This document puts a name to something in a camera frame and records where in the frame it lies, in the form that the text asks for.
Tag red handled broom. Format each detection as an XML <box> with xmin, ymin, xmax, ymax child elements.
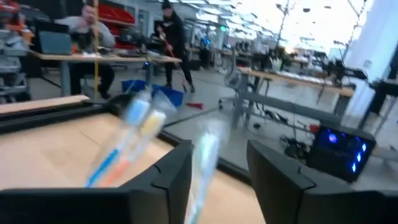
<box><xmin>158</xmin><ymin>29</ymin><xmax>189</xmax><ymax>94</ymax></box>

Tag grey mesh office chair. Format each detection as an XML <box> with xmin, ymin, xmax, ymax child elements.
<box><xmin>219</xmin><ymin>55</ymin><xmax>249</xmax><ymax>111</ymax></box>

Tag blue toothbrush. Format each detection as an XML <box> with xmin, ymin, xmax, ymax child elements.
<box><xmin>85</xmin><ymin>90</ymin><xmax>153</xmax><ymax>189</ymax></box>

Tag person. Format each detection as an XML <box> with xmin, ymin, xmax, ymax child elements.
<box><xmin>54</xmin><ymin>2</ymin><xmax>116</xmax><ymax>100</ymax></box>
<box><xmin>157</xmin><ymin>0</ymin><xmax>197</xmax><ymax>94</ymax></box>

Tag red storage bins shelf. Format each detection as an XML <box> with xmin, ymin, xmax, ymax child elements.
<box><xmin>98</xmin><ymin>2</ymin><xmax>136</xmax><ymax>27</ymax></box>

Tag wooden top office desk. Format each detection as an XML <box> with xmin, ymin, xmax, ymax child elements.
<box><xmin>29</xmin><ymin>51</ymin><xmax>183</xmax><ymax>97</ymax></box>

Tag yellow hanging cable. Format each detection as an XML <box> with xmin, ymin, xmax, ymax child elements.
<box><xmin>92</xmin><ymin>0</ymin><xmax>100</xmax><ymax>97</ymax></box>

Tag long wooden top workbench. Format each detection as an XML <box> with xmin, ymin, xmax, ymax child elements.
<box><xmin>238</xmin><ymin>67</ymin><xmax>355</xmax><ymax>131</ymax></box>

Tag green toothbrush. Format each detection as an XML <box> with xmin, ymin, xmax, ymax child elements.
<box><xmin>185</xmin><ymin>119</ymin><xmax>231</xmax><ymax>224</ymax></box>

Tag grey storage rack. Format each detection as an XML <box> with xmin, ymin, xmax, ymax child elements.
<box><xmin>0</xmin><ymin>0</ymin><xmax>34</xmax><ymax>103</ymax></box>

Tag red dustpan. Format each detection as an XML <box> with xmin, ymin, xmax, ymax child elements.
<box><xmin>185</xmin><ymin>101</ymin><xmax>205</xmax><ymax>111</ymax></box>

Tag pale orange toothbrush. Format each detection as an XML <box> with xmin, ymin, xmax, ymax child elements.
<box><xmin>99</xmin><ymin>93</ymin><xmax>175</xmax><ymax>188</ymax></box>

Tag dark laptop screen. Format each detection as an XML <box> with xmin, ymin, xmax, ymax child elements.
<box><xmin>34</xmin><ymin>21</ymin><xmax>74</xmax><ymax>56</ymax></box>

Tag black computer with blue lights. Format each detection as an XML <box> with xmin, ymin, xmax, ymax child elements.
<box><xmin>307</xmin><ymin>124</ymin><xmax>377</xmax><ymax>184</ymax></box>

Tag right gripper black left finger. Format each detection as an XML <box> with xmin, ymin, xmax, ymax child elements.
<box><xmin>0</xmin><ymin>140</ymin><xmax>194</xmax><ymax>224</ymax></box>

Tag black side table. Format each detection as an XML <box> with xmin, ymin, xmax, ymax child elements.
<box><xmin>357</xmin><ymin>77</ymin><xmax>398</xmax><ymax>131</ymax></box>

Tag blue plastic bin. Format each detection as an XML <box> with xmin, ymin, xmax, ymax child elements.
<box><xmin>121</xmin><ymin>79</ymin><xmax>186</xmax><ymax>108</ymax></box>

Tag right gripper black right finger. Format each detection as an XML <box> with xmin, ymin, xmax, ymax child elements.
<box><xmin>247</xmin><ymin>139</ymin><xmax>398</xmax><ymax>224</ymax></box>

